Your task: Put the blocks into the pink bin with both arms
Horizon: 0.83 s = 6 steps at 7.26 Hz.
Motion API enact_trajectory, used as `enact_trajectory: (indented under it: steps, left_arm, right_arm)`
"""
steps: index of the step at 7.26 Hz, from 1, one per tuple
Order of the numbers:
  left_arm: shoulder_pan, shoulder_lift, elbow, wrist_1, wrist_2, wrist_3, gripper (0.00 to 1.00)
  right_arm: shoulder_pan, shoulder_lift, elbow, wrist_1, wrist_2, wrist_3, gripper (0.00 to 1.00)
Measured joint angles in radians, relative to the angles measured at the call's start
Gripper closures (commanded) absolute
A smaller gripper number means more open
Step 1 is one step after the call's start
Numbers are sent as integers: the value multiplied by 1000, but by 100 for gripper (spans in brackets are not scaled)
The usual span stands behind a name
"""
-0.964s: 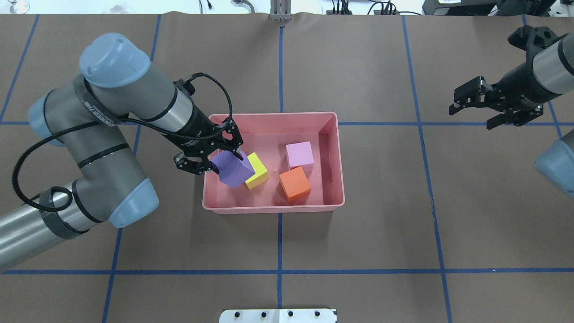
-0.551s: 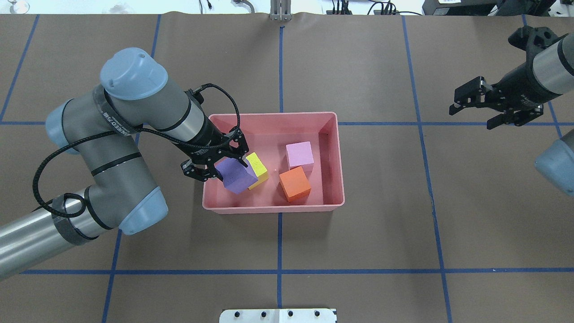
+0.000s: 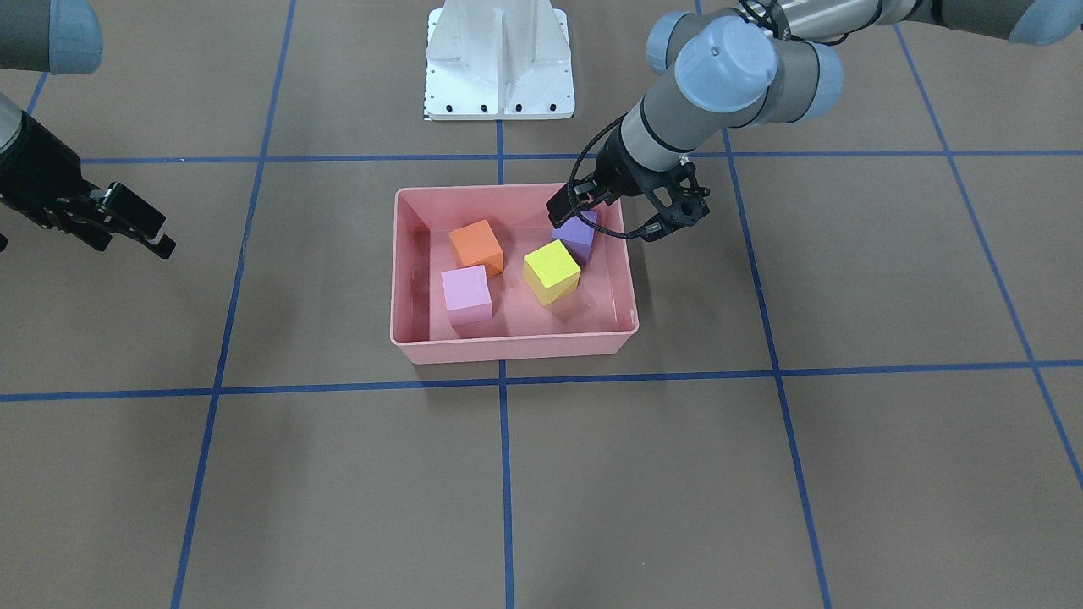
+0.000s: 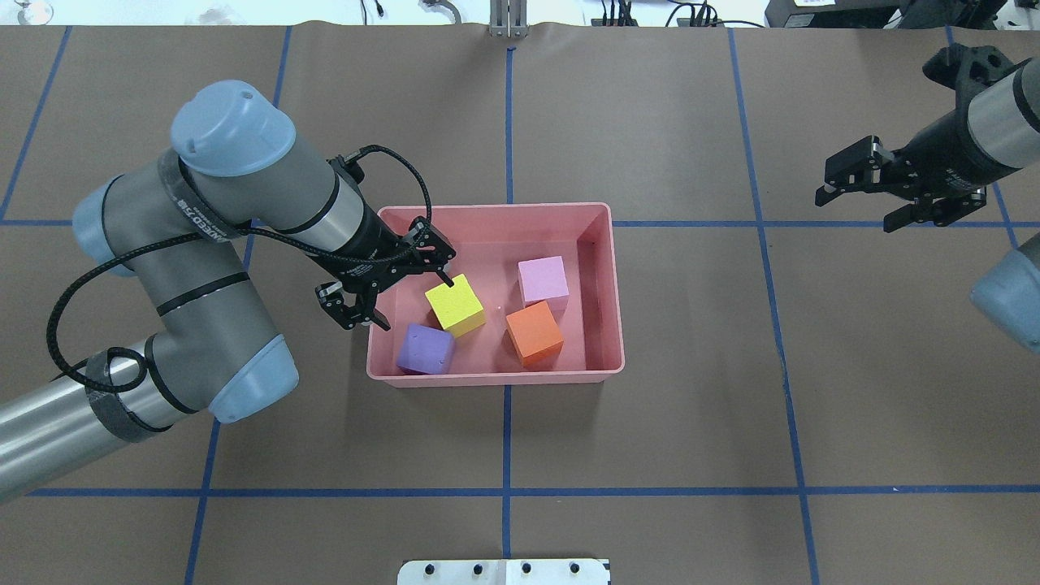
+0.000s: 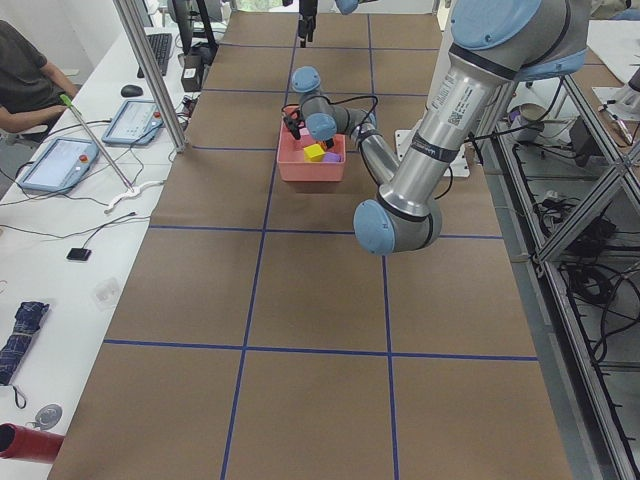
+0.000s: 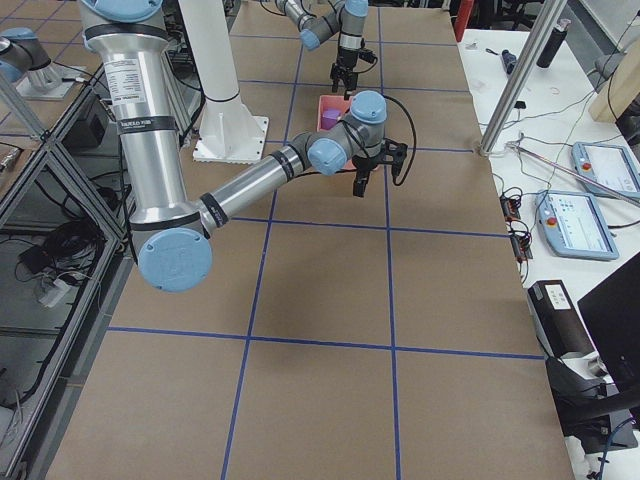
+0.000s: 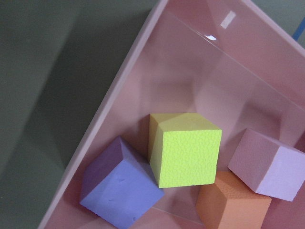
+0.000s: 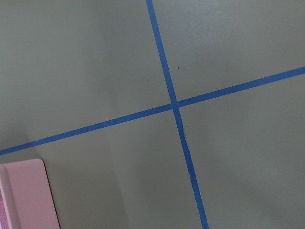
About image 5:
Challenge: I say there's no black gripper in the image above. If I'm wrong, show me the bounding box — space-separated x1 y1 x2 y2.
298 0 318 48

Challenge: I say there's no light pink foam block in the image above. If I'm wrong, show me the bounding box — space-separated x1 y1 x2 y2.
299 135 316 149

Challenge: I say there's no yellow foam block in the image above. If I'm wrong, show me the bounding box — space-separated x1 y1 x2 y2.
303 143 326 163

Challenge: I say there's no purple foam block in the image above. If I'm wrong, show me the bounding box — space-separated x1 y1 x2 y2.
322 152 343 164

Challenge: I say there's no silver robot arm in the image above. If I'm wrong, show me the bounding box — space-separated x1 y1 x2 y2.
297 0 370 48
292 1 591 255

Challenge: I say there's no pink plastic bin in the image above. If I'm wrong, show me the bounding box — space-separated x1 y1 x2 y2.
277 104 346 182

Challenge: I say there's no black keyboard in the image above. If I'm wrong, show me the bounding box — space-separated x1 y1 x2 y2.
146 33 173 76

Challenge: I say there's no black computer mouse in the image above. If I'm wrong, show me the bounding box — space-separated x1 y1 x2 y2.
120 84 144 98

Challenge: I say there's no far blue teach pendant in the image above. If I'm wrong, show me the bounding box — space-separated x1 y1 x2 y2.
102 99 164 146

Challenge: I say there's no blue teach pendant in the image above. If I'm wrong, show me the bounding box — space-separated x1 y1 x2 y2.
102 99 164 146
17 138 99 193

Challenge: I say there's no metal rod green tip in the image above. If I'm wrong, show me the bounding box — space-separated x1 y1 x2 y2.
60 94 134 193

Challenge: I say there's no near blue teach pendant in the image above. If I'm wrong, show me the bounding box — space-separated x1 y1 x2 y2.
17 138 99 193

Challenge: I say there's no seated person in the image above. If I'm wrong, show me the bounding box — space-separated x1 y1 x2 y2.
1 20 79 134

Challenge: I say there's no small black device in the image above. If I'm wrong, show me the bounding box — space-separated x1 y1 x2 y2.
66 247 92 262

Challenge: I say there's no folded dark blue umbrella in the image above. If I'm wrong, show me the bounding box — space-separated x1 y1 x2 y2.
1 301 50 409

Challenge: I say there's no red cylinder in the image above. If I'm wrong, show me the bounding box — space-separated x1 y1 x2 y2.
1 423 65 464

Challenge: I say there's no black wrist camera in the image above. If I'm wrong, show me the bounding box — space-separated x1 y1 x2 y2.
282 108 305 140

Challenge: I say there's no aluminium frame post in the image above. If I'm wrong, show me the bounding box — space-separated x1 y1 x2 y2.
113 0 186 153

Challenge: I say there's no white camera stand base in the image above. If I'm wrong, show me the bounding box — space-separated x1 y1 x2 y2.
394 0 506 179

